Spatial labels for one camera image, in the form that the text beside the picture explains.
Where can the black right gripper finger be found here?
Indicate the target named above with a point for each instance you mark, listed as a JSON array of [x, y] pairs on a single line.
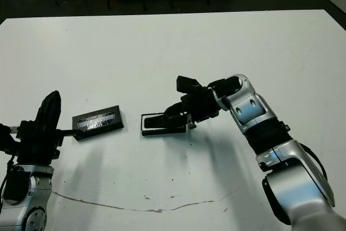
[[175, 120], [175, 109]]

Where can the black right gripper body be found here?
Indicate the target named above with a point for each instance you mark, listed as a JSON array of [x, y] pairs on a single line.
[[202, 104]]

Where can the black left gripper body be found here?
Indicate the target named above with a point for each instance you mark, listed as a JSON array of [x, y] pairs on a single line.
[[25, 150]]

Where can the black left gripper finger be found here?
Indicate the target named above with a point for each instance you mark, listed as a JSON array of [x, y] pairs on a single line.
[[44, 117], [57, 112]]

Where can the black phone-like camera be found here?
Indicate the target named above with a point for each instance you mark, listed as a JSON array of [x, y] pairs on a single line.
[[152, 122]]

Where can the black printed box lid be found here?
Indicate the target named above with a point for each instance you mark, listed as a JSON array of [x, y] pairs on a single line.
[[97, 121]]

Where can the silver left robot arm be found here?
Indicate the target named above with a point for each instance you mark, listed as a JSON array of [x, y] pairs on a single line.
[[38, 187]]

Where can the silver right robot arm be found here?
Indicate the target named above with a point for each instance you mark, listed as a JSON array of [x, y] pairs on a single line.
[[251, 106]]

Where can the black box base white insert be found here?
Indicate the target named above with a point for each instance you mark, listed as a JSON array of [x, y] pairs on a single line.
[[162, 133]]

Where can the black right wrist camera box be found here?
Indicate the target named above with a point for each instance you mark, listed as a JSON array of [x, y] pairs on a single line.
[[186, 83]]

